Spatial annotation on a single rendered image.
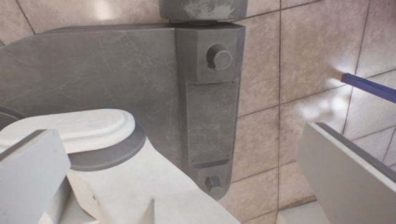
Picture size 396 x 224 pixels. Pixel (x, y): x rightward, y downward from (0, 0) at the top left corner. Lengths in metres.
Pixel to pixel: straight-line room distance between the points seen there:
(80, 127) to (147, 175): 0.13
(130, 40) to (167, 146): 0.27
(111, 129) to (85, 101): 0.16
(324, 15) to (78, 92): 0.75
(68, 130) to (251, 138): 0.67
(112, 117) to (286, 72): 0.61
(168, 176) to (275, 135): 0.67
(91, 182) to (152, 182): 0.09
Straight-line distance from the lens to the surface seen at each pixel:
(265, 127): 0.87
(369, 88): 0.92
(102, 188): 0.32
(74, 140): 0.36
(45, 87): 0.51
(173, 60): 0.46
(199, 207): 0.25
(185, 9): 0.43
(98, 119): 0.38
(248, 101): 0.76
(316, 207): 1.42
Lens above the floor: 0.61
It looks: 59 degrees down
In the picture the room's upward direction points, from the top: 153 degrees clockwise
